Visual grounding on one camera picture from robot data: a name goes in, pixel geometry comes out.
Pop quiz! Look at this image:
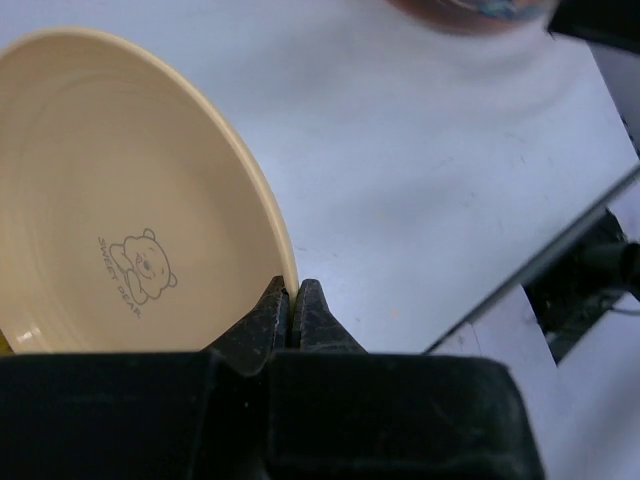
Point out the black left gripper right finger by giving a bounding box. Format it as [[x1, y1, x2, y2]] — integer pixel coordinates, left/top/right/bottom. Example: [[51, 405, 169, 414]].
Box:
[[267, 280, 545, 479]]

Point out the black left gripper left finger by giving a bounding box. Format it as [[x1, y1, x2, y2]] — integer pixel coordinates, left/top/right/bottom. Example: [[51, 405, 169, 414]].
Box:
[[1, 277, 290, 479]]

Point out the pale orange plate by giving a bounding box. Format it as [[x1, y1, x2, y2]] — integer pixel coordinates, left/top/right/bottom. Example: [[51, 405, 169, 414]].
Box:
[[1, 28, 299, 353]]

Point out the translucent pink plastic bin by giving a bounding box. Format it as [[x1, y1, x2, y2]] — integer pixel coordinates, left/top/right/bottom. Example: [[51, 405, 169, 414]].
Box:
[[390, 0, 558, 36]]

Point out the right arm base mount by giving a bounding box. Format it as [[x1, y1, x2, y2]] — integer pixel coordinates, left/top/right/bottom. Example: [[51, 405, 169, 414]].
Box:
[[524, 211, 639, 363]]

